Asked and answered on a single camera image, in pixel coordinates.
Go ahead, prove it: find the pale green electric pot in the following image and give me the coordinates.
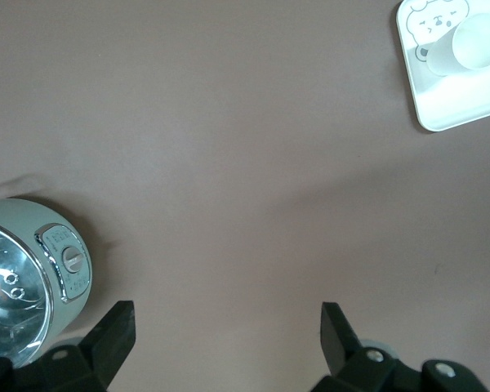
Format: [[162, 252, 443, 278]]
[[0, 198, 93, 368]]

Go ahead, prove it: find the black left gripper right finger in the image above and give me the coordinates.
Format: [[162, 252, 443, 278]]
[[314, 301, 425, 392]]

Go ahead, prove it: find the white plastic cup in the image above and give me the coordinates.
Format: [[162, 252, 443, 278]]
[[426, 11, 490, 78]]

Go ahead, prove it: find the glass pot lid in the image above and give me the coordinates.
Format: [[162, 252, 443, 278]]
[[0, 220, 52, 360]]

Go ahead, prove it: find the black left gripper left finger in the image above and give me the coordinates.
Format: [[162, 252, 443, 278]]
[[16, 301, 136, 392]]

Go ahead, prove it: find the cream tray with bear print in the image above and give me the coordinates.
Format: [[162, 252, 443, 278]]
[[394, 0, 490, 133]]

